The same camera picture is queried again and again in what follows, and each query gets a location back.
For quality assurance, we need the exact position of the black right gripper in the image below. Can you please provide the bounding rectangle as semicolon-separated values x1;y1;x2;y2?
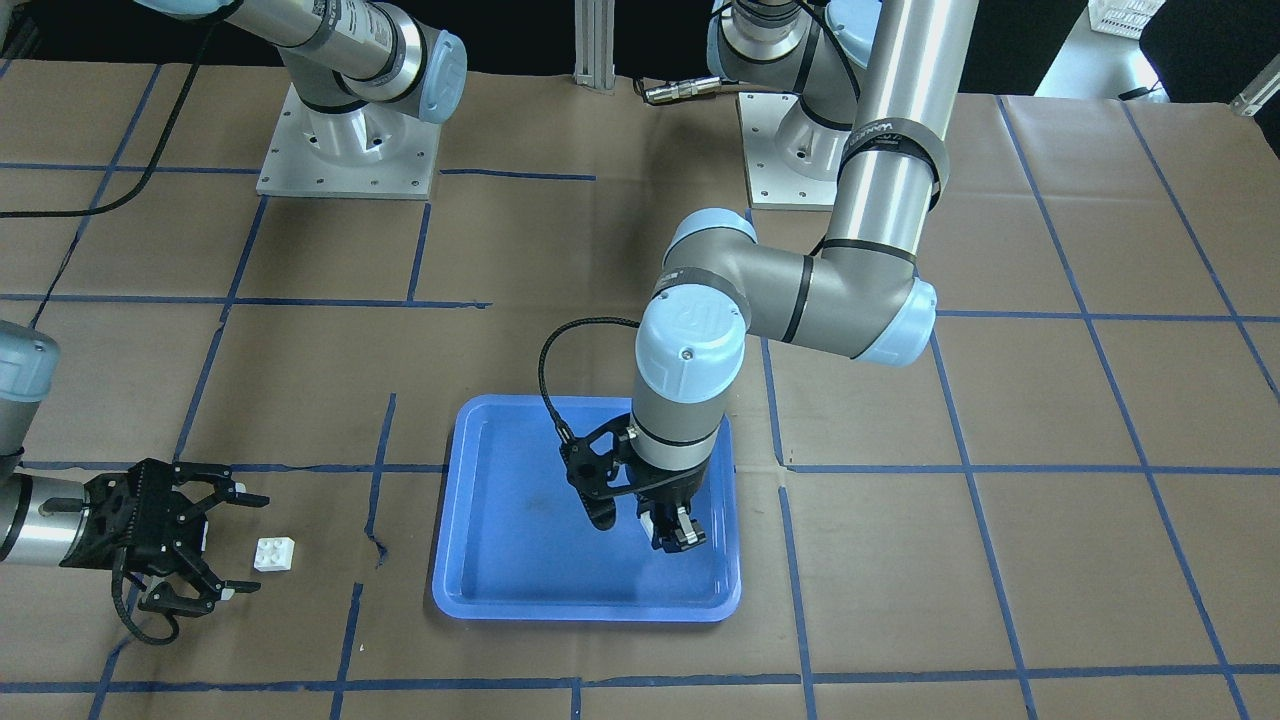
61;457;270;618

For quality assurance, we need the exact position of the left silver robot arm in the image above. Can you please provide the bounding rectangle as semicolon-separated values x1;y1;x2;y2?
550;1;978;553

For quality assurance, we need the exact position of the aluminium frame post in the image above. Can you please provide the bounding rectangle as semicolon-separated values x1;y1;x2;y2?
572;0;616;94

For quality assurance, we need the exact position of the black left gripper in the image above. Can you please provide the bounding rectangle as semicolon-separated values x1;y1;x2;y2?
558;420;709;553

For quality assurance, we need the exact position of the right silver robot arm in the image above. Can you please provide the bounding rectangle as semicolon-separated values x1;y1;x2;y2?
3;1;467;619

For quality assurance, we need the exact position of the blue plastic tray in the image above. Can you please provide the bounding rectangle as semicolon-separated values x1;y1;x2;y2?
431;395;742;623

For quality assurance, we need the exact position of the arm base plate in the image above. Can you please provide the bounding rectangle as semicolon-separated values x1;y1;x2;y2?
739;92;849;211
256;87;442;201

